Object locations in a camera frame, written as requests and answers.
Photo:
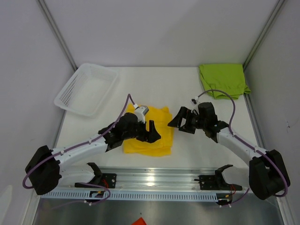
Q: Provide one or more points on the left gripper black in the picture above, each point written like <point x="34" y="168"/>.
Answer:
<point x="152" y="135"/>

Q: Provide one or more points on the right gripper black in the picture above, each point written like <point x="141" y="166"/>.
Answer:
<point x="176" y="122"/>

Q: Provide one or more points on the yellow shorts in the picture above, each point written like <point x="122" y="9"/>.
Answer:
<point x="161" y="147"/>

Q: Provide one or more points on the lime green shorts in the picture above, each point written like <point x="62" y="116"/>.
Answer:
<point x="221" y="80"/>

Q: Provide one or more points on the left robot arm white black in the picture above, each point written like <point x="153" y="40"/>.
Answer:
<point x="51" y="168"/>

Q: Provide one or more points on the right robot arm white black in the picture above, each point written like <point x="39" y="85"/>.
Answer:
<point x="267" y="174"/>

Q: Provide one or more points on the white plastic basket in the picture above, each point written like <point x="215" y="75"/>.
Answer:
<point x="87" y="89"/>

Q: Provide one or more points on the orange object at bottom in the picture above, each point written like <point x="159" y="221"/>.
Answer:
<point x="139" y="221"/>

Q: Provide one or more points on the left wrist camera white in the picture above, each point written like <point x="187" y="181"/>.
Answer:
<point x="140" y="112"/>

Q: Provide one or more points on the aluminium mounting rail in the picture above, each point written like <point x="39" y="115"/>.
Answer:
<point x="174" y="178"/>

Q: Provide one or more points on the slotted cable duct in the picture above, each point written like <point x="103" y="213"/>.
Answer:
<point x="132" y="195"/>

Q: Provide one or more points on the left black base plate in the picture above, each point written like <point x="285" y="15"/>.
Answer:
<point x="107" y="180"/>

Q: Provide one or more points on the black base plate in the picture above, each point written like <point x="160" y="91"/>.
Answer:
<point x="107" y="180"/>
<point x="216" y="182"/>

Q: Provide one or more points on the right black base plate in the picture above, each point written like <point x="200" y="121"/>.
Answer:
<point x="216" y="182"/>

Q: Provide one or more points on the right side aluminium rail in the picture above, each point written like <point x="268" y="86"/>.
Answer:
<point x="254" y="121"/>

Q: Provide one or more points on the right corner aluminium post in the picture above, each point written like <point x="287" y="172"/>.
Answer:
<point x="264" y="32"/>

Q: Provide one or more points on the corner aluminium post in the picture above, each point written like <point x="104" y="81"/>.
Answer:
<point x="56" y="32"/>
<point x="264" y="32"/>

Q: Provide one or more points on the left corner aluminium post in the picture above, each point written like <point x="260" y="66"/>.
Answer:
<point x="56" y="32"/>

